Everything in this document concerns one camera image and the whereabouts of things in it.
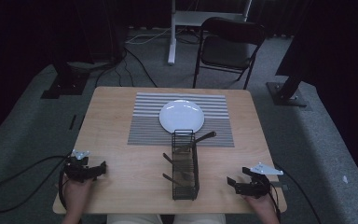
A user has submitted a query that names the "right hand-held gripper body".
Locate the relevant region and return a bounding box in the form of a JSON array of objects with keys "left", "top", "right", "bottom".
[{"left": 244, "top": 161, "right": 284, "bottom": 199}]

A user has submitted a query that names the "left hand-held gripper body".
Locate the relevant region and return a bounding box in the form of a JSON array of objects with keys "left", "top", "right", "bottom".
[{"left": 62, "top": 148, "right": 91, "bottom": 183}]

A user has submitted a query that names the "black wire cutlery rack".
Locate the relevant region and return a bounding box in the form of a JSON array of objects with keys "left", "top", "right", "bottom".
[{"left": 162, "top": 129, "right": 200, "bottom": 201}]

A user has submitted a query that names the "metal knife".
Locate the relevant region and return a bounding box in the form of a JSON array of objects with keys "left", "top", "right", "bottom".
[{"left": 175, "top": 131, "right": 217, "bottom": 153}]

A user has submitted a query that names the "person's right hand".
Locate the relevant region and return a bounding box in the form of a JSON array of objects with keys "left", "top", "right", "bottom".
[{"left": 244, "top": 193, "right": 278, "bottom": 216}]

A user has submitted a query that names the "person's left hand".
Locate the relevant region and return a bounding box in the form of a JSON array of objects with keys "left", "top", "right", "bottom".
[{"left": 62, "top": 179, "right": 94, "bottom": 216}]

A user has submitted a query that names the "person's right leg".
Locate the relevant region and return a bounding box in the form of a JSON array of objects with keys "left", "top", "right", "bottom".
[{"left": 172, "top": 213, "right": 227, "bottom": 224}]

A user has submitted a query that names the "grey striped placemat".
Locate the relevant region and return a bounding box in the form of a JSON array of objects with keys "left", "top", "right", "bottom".
[{"left": 127, "top": 91, "right": 235, "bottom": 147}]

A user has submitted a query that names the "black stand base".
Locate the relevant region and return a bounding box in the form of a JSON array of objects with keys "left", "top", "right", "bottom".
[
  {"left": 40, "top": 60, "right": 91, "bottom": 100},
  {"left": 266, "top": 74, "right": 310, "bottom": 108}
]

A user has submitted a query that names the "white round plate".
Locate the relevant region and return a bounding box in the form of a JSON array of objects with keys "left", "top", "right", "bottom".
[{"left": 158, "top": 99, "right": 205, "bottom": 135}]

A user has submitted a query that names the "black folding chair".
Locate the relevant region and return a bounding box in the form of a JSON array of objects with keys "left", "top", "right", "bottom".
[{"left": 193, "top": 17, "right": 267, "bottom": 91}]

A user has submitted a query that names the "dark curtain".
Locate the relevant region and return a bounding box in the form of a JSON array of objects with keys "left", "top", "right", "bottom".
[
  {"left": 0, "top": 0, "right": 127, "bottom": 148},
  {"left": 274, "top": 0, "right": 358, "bottom": 197}
]

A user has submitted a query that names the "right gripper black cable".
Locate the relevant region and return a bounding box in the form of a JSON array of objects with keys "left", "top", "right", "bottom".
[{"left": 268, "top": 162, "right": 323, "bottom": 224}]

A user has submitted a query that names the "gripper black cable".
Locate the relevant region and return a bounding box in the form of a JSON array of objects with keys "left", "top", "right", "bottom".
[
  {"left": 0, "top": 154, "right": 72, "bottom": 215},
  {"left": 268, "top": 162, "right": 323, "bottom": 224}
]

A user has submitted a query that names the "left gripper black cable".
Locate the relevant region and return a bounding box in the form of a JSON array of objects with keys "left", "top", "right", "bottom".
[{"left": 0, "top": 154, "right": 72, "bottom": 215}]

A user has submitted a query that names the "black floor cable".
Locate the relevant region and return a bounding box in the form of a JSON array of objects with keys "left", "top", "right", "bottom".
[{"left": 94, "top": 46, "right": 158, "bottom": 89}]

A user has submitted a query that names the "white floor cable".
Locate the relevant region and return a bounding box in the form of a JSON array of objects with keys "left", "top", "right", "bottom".
[{"left": 125, "top": 27, "right": 172, "bottom": 45}]

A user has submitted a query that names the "white desk frame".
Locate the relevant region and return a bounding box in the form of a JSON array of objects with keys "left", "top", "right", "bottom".
[{"left": 167, "top": 0, "right": 253, "bottom": 65}]

